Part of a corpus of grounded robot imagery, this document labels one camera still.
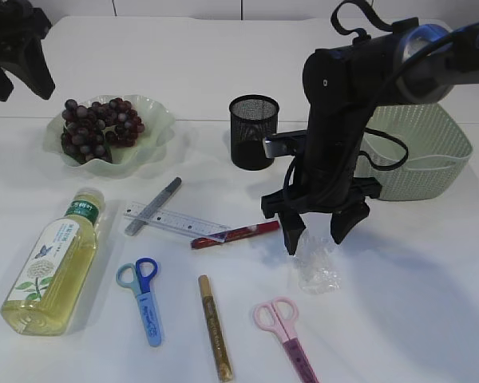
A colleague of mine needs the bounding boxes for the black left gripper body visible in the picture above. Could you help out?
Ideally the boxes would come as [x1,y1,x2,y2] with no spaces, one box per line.
[0,1,52,66]

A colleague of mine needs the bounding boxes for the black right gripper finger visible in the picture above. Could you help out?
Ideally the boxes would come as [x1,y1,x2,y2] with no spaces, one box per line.
[278,211,306,255]
[331,202,370,244]

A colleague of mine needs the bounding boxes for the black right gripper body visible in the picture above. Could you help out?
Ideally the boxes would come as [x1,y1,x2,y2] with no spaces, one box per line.
[261,157,382,219]

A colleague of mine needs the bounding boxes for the clear plastic sheet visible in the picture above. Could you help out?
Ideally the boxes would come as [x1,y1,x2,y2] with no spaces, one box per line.
[294,230,341,295]

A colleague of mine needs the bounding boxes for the artificial red grape bunch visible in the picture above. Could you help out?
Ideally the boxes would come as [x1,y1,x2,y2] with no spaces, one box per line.
[60,97,146,164]

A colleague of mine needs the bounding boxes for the pink capped scissors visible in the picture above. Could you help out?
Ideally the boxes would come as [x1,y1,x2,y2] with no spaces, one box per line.
[252,297,319,383]

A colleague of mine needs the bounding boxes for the yellow tea bottle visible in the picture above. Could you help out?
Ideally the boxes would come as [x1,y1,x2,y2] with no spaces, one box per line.
[0,188,105,336]

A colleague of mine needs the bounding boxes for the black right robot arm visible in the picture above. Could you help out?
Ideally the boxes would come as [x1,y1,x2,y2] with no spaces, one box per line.
[261,19,479,255]

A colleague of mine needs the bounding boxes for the red marker pen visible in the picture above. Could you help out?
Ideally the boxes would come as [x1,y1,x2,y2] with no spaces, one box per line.
[190,221,280,250]

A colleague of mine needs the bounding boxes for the black mesh pen holder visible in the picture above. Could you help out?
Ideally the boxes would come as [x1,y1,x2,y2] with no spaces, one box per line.
[229,94,279,171]

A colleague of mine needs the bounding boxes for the green woven plastic basket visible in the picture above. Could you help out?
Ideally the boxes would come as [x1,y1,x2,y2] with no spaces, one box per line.
[354,104,473,201]

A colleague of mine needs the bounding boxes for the clear plastic ruler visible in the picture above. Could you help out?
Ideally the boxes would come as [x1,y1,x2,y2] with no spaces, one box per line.
[123,202,230,243]

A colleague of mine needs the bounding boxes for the grey marker pen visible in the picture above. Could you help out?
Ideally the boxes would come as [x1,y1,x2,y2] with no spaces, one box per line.
[125,177,182,236]

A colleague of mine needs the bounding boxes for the gold glitter marker pen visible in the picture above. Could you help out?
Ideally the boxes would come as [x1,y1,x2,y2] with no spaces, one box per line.
[198,274,234,382]

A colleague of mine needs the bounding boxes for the blue capped scissors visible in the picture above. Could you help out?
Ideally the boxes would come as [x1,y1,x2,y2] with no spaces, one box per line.
[115,257,162,347]

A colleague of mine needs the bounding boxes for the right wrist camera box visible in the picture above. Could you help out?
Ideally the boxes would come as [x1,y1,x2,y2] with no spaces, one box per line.
[263,130,307,159]

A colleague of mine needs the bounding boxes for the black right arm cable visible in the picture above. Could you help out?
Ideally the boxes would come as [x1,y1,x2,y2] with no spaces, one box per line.
[281,23,479,212]

